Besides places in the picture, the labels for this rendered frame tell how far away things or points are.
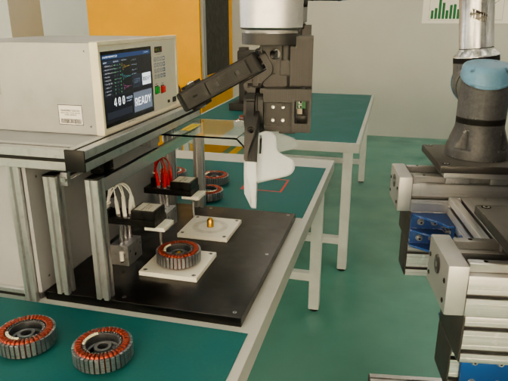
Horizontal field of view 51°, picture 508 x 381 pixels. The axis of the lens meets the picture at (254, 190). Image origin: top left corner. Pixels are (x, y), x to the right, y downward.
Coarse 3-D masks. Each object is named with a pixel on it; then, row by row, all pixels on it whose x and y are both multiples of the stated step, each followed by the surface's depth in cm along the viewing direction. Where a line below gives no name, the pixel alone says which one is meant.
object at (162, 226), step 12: (144, 204) 133; (156, 204) 133; (108, 216) 131; (120, 216) 131; (132, 216) 129; (144, 216) 128; (156, 216) 129; (120, 228) 132; (144, 228) 130; (156, 228) 129; (120, 240) 133
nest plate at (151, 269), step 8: (208, 256) 136; (152, 264) 132; (200, 264) 132; (208, 264) 133; (144, 272) 128; (152, 272) 128; (160, 272) 128; (168, 272) 128; (176, 272) 128; (184, 272) 128; (192, 272) 128; (200, 272) 128; (184, 280) 126; (192, 280) 125
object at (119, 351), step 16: (80, 336) 101; (96, 336) 102; (112, 336) 103; (128, 336) 101; (80, 352) 97; (96, 352) 99; (112, 352) 97; (128, 352) 98; (80, 368) 96; (96, 368) 95; (112, 368) 96
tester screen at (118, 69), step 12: (108, 60) 117; (120, 60) 123; (132, 60) 128; (144, 60) 135; (108, 72) 118; (120, 72) 123; (132, 72) 129; (144, 72) 135; (108, 84) 118; (120, 84) 124; (132, 84) 129; (108, 96) 119; (132, 96) 130; (108, 108) 119; (120, 108) 124; (132, 108) 130
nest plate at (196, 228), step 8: (200, 216) 163; (192, 224) 157; (200, 224) 157; (216, 224) 157; (224, 224) 157; (232, 224) 157; (240, 224) 160; (184, 232) 151; (192, 232) 151; (200, 232) 151; (208, 232) 151; (216, 232) 151; (224, 232) 151; (232, 232) 152; (216, 240) 148; (224, 240) 148
